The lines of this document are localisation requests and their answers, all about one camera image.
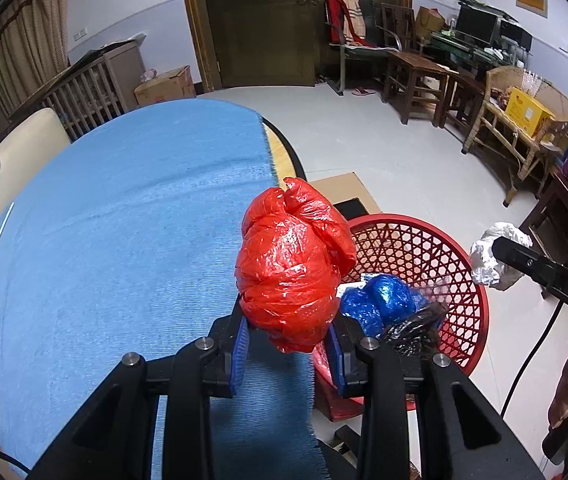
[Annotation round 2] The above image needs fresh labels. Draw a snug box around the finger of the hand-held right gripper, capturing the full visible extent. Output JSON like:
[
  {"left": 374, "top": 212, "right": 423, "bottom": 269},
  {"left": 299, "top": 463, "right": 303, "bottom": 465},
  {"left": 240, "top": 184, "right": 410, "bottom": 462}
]
[{"left": 491, "top": 236, "right": 565, "bottom": 295}]

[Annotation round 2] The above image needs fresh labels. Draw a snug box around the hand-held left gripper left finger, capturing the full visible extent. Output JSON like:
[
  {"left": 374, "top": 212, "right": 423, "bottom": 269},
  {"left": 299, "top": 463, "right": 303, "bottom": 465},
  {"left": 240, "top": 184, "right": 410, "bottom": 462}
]
[{"left": 28, "top": 300, "right": 252, "bottom": 480}]

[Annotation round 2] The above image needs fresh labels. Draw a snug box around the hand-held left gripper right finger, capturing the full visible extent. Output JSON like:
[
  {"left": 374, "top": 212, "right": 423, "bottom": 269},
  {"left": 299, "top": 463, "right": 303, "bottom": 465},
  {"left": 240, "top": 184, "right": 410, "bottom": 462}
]
[{"left": 324, "top": 317, "right": 545, "bottom": 480}]

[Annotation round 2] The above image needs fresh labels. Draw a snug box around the silver plastic bag ball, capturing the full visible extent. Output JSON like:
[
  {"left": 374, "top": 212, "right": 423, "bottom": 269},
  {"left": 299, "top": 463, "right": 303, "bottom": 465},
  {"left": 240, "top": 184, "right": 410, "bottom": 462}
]
[{"left": 470, "top": 221, "right": 534, "bottom": 291}]

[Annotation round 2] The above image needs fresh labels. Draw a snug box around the blue plastic bag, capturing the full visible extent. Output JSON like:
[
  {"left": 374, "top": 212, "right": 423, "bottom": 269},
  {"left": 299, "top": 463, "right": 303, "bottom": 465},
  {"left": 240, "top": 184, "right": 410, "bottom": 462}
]
[{"left": 340, "top": 275, "right": 432, "bottom": 339}]

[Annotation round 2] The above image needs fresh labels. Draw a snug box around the black plastic bag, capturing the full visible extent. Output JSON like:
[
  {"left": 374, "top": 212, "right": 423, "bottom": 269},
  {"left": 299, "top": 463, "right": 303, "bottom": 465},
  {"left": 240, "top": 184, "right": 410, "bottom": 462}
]
[{"left": 381, "top": 302, "right": 448, "bottom": 359}]

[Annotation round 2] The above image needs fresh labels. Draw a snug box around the red plastic bag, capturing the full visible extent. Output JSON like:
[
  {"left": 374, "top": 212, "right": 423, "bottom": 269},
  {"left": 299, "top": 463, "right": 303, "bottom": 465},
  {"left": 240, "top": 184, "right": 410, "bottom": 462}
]
[{"left": 235, "top": 176, "right": 358, "bottom": 354}]

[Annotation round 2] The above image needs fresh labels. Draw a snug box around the red plastic basket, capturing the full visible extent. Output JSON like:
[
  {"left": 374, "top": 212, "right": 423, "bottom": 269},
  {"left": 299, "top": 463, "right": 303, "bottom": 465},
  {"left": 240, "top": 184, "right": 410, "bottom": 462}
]
[{"left": 311, "top": 214, "right": 490, "bottom": 423}]

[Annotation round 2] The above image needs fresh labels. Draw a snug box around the dark wooden side table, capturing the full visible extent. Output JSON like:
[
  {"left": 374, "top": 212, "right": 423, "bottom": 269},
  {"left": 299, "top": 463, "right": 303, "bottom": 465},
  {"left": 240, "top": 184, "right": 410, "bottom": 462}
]
[{"left": 519, "top": 170, "right": 568, "bottom": 281}]

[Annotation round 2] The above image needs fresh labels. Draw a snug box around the wicker armchair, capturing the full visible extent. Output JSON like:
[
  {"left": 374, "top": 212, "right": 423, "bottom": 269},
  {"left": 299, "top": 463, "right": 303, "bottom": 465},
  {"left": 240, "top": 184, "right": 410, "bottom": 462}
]
[{"left": 461, "top": 66, "right": 568, "bottom": 207}]

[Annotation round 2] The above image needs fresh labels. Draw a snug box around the yellow cardboard box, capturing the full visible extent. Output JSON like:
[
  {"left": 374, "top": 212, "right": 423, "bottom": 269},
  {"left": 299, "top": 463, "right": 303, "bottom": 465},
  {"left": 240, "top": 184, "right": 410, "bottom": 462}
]
[{"left": 504, "top": 86, "right": 555, "bottom": 137}]

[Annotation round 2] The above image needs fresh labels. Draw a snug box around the flat cardboard sheet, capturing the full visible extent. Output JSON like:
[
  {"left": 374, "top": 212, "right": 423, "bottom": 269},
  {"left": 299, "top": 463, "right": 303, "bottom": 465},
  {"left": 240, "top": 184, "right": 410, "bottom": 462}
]
[{"left": 309, "top": 172, "right": 382, "bottom": 221}]

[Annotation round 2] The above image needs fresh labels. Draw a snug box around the blue tablecloth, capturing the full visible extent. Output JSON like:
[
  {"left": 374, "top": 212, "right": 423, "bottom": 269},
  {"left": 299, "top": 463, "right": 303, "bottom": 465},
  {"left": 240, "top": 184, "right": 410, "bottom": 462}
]
[{"left": 0, "top": 99, "right": 325, "bottom": 480}]

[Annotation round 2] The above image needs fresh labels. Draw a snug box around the dark wooden stool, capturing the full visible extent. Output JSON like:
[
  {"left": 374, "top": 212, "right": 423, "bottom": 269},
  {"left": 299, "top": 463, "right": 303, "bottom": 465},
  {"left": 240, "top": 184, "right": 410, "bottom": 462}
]
[{"left": 434, "top": 67, "right": 486, "bottom": 132}]

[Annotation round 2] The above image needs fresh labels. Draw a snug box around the cluttered computer desk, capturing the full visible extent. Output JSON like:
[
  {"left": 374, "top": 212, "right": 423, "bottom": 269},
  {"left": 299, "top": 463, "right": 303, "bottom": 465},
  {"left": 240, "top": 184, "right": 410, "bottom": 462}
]
[{"left": 423, "top": 30, "right": 535, "bottom": 78}]

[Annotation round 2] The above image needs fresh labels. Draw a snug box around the dark wooden chair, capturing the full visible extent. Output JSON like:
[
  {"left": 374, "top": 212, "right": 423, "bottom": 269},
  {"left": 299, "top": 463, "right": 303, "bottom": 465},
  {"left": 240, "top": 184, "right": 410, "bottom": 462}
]
[{"left": 380, "top": 2, "right": 452, "bottom": 126}]

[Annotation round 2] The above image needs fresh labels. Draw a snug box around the black computer monitor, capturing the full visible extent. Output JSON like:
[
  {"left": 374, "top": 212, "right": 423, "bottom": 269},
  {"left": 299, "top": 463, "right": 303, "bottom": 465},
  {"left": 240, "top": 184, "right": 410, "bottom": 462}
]
[{"left": 455, "top": 6, "right": 500, "bottom": 46}]

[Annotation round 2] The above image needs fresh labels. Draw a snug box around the open brown cardboard box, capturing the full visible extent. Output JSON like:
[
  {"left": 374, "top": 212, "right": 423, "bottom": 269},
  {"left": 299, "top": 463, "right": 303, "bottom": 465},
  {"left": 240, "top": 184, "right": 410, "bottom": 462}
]
[{"left": 415, "top": 6, "right": 447, "bottom": 42}]

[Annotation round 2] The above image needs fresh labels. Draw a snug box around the red cloth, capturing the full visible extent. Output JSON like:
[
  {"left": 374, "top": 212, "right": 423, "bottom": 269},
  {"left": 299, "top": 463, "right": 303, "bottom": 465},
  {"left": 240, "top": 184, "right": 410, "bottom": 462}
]
[{"left": 325, "top": 0, "right": 367, "bottom": 47}]

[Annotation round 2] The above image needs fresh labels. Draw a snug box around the wooden crib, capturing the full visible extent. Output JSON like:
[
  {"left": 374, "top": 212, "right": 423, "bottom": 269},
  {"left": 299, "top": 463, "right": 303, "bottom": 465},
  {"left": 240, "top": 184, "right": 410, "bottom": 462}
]
[{"left": 8, "top": 40, "right": 147, "bottom": 142}]

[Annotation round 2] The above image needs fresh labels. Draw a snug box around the dark wooden door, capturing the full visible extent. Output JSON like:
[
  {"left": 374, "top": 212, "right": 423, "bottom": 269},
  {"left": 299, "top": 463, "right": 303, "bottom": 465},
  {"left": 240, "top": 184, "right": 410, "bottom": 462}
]
[{"left": 179, "top": 0, "right": 415, "bottom": 89}]

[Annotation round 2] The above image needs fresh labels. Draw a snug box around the beige curtain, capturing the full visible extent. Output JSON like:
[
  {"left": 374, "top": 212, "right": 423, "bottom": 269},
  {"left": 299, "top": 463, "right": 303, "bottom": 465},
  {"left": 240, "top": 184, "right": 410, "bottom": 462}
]
[{"left": 0, "top": 0, "right": 70, "bottom": 131}]

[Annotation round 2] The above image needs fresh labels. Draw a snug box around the metal frame chair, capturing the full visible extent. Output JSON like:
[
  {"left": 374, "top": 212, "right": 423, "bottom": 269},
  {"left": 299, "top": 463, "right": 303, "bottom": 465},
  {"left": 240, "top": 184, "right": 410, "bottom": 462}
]
[{"left": 326, "top": 0, "right": 401, "bottom": 97}]

